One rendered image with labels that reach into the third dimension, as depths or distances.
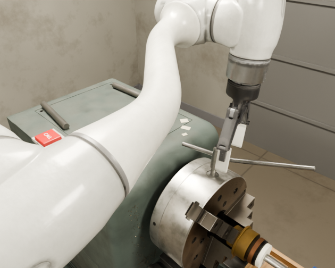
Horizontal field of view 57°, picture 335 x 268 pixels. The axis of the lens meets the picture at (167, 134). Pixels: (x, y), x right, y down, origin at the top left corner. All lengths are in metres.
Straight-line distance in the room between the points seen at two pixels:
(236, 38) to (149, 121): 0.34
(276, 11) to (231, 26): 0.09
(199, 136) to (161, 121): 0.61
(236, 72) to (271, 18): 0.12
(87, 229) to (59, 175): 0.06
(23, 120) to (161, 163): 0.52
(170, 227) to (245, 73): 0.44
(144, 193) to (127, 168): 0.52
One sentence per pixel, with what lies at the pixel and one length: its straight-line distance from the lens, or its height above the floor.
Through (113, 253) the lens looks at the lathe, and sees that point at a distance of 0.95.
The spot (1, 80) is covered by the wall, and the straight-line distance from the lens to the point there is 3.07.
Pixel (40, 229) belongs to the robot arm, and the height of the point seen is 1.59.
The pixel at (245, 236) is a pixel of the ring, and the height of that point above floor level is 1.12.
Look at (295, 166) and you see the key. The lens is 0.79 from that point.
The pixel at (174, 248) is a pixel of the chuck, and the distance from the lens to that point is 0.87.
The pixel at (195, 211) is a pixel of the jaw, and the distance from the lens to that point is 0.82.
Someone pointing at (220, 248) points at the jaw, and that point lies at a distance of 0.95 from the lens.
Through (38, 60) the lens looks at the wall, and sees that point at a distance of 3.17.
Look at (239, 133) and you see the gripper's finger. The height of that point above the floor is 1.34.
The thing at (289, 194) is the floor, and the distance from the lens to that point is 2.73.
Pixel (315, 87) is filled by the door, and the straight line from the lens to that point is 2.71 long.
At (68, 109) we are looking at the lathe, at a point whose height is 1.26.
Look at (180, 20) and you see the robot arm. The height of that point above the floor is 1.65.
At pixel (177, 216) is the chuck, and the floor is 1.18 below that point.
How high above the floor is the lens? 1.81
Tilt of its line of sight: 34 degrees down
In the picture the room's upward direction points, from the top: straight up
